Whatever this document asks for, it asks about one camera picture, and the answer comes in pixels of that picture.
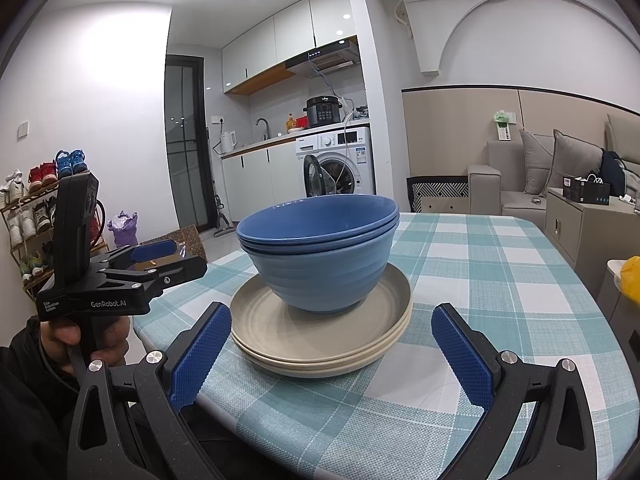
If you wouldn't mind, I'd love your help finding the range hood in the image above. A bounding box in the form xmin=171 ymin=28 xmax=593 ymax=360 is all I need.
xmin=285 ymin=39 xmax=361 ymax=78

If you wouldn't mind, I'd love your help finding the dark jacket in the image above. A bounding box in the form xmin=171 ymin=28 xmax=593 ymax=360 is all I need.
xmin=600 ymin=150 xmax=627 ymax=196

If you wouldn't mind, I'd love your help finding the grey rolling cart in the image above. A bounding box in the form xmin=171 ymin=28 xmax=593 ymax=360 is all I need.
xmin=597 ymin=259 xmax=640 ymax=376

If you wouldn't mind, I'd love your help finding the black box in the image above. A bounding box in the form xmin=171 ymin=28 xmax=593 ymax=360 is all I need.
xmin=562 ymin=176 xmax=612 ymax=206

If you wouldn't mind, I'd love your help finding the white kitchen base cabinet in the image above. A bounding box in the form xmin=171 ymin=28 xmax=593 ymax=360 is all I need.
xmin=221 ymin=132 xmax=306 ymax=210

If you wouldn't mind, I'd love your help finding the white washing machine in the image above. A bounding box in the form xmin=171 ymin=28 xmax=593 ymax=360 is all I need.
xmin=295 ymin=126 xmax=375 ymax=199

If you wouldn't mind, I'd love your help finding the white power cable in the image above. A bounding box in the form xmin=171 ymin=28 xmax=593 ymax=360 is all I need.
xmin=310 ymin=57 xmax=357 ymax=192

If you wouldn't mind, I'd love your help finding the yellow plastic bag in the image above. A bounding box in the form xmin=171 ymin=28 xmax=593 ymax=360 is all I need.
xmin=620 ymin=256 xmax=640 ymax=306

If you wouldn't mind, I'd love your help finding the grey sofa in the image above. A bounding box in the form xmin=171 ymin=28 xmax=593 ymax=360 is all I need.
xmin=467 ymin=112 xmax=640 ymax=221

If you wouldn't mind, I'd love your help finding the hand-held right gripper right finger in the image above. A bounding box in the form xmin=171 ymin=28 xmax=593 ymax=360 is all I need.
xmin=431 ymin=302 xmax=608 ymax=480

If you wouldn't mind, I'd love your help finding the black pressure cooker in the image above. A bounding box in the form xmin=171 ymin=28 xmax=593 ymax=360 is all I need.
xmin=305 ymin=95 xmax=343 ymax=129

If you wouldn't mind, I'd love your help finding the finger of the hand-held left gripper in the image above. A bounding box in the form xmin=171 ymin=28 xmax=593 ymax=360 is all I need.
xmin=90 ymin=240 xmax=178 ymax=273
xmin=91 ymin=256 xmax=208 ymax=302

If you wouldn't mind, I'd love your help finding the blue bowl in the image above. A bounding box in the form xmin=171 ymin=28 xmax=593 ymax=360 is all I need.
xmin=239 ymin=217 xmax=400 ymax=257
xmin=236 ymin=195 xmax=401 ymax=248
xmin=242 ymin=230 xmax=398 ymax=315

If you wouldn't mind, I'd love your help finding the teal checked tablecloth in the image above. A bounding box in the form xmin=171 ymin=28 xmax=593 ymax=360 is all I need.
xmin=132 ymin=211 xmax=621 ymax=480

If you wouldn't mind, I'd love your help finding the black framed glass door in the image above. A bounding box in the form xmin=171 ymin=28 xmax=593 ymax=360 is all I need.
xmin=165 ymin=55 xmax=213 ymax=233

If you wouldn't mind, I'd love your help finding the person's left forearm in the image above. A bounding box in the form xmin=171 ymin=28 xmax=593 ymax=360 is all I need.
xmin=0 ymin=317 xmax=83 ymax=480

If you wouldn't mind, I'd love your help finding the grey side cabinet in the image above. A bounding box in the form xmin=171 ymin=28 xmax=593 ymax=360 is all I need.
xmin=544 ymin=187 xmax=640 ymax=281

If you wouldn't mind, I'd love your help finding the brown patterned flat cardboard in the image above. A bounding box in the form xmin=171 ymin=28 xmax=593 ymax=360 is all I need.
xmin=150 ymin=225 xmax=208 ymax=263

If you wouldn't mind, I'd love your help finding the large grey cushion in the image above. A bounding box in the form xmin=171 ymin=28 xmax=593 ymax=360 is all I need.
xmin=542 ymin=130 xmax=604 ymax=198

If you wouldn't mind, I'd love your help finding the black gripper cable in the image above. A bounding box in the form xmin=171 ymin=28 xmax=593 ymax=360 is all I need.
xmin=89 ymin=199 xmax=109 ymax=251

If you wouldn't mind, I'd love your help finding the white wall remote holder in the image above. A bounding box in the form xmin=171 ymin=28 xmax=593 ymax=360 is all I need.
xmin=492 ymin=110 xmax=517 ymax=142

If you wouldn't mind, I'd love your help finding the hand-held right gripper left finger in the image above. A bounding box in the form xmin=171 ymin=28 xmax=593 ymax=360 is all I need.
xmin=67 ymin=301 xmax=233 ymax=480

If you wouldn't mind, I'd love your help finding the person's left hand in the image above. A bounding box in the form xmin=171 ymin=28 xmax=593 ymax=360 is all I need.
xmin=40 ymin=316 xmax=132 ymax=377

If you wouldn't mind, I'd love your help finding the black white patterned basket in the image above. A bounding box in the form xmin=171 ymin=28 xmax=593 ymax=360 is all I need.
xmin=406 ymin=176 xmax=471 ymax=213

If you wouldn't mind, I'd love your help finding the stick vacuum cleaner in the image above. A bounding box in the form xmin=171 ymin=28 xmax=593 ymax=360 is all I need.
xmin=213 ymin=192 xmax=236 ymax=238

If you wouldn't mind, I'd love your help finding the purple plastic bag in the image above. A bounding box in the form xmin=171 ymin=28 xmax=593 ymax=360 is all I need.
xmin=107 ymin=211 xmax=138 ymax=248

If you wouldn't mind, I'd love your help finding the small grey cushion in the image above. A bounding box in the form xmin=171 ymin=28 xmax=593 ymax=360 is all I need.
xmin=518 ymin=127 xmax=556 ymax=196

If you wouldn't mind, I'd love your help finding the wooden shoe rack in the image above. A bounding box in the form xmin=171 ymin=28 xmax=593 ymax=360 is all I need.
xmin=0 ymin=150 xmax=108 ymax=302

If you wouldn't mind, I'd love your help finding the group of assorted shoes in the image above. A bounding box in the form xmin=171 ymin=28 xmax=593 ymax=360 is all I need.
xmin=0 ymin=149 xmax=87 ymax=281

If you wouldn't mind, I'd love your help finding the beige ribbed plate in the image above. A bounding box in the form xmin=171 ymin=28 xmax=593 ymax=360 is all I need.
xmin=231 ymin=310 xmax=414 ymax=370
xmin=230 ymin=262 xmax=413 ymax=361
xmin=234 ymin=320 xmax=413 ymax=379

